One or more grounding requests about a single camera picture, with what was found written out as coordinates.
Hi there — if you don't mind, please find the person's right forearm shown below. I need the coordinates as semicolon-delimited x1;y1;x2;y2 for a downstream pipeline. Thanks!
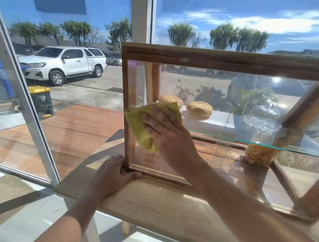
192;160;311;242

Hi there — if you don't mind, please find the grey metal door frame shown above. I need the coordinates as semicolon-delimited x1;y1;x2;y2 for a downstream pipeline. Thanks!
0;12;61;188

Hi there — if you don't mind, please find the red motorcycle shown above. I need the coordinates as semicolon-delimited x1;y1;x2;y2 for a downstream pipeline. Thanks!
175;79;195;102

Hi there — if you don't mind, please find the brown door mat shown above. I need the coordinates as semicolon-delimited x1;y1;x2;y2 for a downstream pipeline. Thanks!
0;174;38;225

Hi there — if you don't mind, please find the silver car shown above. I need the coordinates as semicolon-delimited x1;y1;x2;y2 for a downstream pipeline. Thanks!
103;53;123;66

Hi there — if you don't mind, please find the black bin with yellow lid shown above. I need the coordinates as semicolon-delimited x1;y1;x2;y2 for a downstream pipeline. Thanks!
27;86;55;118

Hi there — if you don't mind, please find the white pickup truck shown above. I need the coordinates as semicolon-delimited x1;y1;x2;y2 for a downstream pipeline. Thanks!
18;46;108;87

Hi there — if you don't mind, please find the person's left forearm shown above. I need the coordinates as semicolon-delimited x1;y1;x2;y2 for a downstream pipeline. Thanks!
34;192;105;242

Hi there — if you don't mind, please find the wooden glass display case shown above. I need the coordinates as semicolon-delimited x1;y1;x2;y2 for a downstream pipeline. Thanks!
122;42;319;223

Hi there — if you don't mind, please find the glass shelf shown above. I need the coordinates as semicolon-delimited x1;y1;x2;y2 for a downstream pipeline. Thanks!
187;128;319;158

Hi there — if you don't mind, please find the person's left hand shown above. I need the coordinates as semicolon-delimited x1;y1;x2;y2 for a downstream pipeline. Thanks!
91;155;143;200

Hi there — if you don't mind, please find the sesame bun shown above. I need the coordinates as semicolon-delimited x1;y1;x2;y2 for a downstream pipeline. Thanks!
159;94;184;110
186;101;213;121

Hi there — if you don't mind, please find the yellow cleaning cloth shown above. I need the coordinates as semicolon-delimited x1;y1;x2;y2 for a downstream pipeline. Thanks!
124;102;183;153

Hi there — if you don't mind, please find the clear glass dome cover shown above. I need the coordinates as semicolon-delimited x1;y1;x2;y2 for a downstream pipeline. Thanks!
243;103;284;136

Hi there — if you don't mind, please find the white window pillar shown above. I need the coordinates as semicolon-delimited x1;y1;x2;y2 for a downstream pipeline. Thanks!
131;0;157;46

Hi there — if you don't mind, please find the row of green trees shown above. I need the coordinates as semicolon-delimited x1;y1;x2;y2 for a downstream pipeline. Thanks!
9;18;269;53

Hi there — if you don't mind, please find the dark motorcycle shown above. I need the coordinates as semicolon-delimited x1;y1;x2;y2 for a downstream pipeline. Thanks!
195;85;226;106

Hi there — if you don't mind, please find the jar of yellow snacks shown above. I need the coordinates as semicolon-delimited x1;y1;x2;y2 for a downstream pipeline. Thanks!
244;145;277;168

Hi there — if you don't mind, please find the person's right hand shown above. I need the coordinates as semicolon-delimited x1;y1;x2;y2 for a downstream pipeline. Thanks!
141;105;200;172

